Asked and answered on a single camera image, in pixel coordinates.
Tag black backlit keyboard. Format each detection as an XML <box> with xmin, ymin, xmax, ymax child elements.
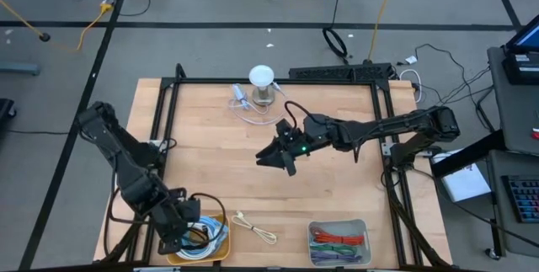
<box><xmin>500</xmin><ymin>173</ymin><xmax>539</xmax><ymax>225</ymax></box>

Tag grey desk top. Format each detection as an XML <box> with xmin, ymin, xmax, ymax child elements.
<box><xmin>487</xmin><ymin>46</ymin><xmax>539</xmax><ymax>156</ymax></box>
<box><xmin>487</xmin><ymin>149</ymin><xmax>539</xmax><ymax>259</ymax></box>

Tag white paper box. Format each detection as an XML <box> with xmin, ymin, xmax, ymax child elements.
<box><xmin>431</xmin><ymin>149</ymin><xmax>492</xmax><ymax>204</ymax></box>

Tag blue coiled cable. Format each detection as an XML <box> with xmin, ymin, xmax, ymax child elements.
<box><xmin>191</xmin><ymin>193</ymin><xmax>227</xmax><ymax>251</ymax></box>

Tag green USB cable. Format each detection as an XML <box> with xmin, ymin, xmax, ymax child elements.
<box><xmin>310</xmin><ymin>243</ymin><xmax>357</xmax><ymax>257</ymax></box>

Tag blue-grey metal bar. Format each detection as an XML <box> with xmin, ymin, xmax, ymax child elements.
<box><xmin>0</xmin><ymin>61</ymin><xmax>41</xmax><ymax>77</ymax></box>

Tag black equipment base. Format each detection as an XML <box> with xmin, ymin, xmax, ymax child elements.
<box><xmin>0</xmin><ymin>98</ymin><xmax>18</xmax><ymax>131</ymax></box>

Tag brass table lamp white shade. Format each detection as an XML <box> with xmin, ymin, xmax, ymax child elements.
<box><xmin>247</xmin><ymin>64</ymin><xmax>277</xmax><ymax>107</ymax></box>

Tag yellow plastic bin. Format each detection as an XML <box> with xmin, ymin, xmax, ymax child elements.
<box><xmin>166</xmin><ymin>213</ymin><xmax>232</xmax><ymax>266</ymax></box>

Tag black left arm base cable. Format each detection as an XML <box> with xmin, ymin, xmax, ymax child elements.
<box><xmin>103</xmin><ymin>185</ymin><xmax>144</xmax><ymax>260</ymax></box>

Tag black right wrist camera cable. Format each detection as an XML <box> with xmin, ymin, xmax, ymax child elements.
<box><xmin>284</xmin><ymin>100</ymin><xmax>316</xmax><ymax>128</ymax></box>

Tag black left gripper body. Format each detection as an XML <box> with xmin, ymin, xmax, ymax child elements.
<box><xmin>155</xmin><ymin>187</ymin><xmax>202</xmax><ymax>256</ymax></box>

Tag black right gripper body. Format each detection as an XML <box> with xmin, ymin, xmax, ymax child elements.
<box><xmin>275</xmin><ymin>115</ymin><xmax>338</xmax><ymax>177</ymax></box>

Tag red USB cable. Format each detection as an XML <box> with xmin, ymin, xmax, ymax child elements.
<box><xmin>311</xmin><ymin>228</ymin><xmax>366</xmax><ymax>246</ymax></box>

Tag white lamp power adapter cable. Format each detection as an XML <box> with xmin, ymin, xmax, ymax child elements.
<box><xmin>227</xmin><ymin>81</ymin><xmax>289</xmax><ymax>126</ymax></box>

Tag coiled black floor cable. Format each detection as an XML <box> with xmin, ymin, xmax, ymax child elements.
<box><xmin>322</xmin><ymin>0</ymin><xmax>350</xmax><ymax>61</ymax></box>

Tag yellow extension cord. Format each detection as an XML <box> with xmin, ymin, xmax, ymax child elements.
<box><xmin>0</xmin><ymin>0</ymin><xmax>114</xmax><ymax>53</ymax></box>
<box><xmin>366</xmin><ymin>0</ymin><xmax>400</xmax><ymax>63</ymax></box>

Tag black desk bar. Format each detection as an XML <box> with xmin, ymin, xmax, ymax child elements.
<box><xmin>429</xmin><ymin>130</ymin><xmax>506</xmax><ymax>179</ymax></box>

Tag black metal table frame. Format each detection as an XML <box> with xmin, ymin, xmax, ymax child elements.
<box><xmin>99</xmin><ymin>63</ymin><xmax>454</xmax><ymax>272</ymax></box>

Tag black device box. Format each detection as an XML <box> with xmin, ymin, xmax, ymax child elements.
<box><xmin>500</xmin><ymin>51</ymin><xmax>539</xmax><ymax>86</ymax></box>

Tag laptop with blue screen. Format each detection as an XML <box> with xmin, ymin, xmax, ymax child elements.
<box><xmin>504</xmin><ymin>13</ymin><xmax>539</xmax><ymax>54</ymax></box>

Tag grey plastic bin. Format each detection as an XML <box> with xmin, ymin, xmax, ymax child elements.
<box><xmin>307</xmin><ymin>218</ymin><xmax>373</xmax><ymax>268</ymax></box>

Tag cream USB cable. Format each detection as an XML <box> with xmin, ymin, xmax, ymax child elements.
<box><xmin>231</xmin><ymin>211</ymin><xmax>278</xmax><ymax>246</ymax></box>

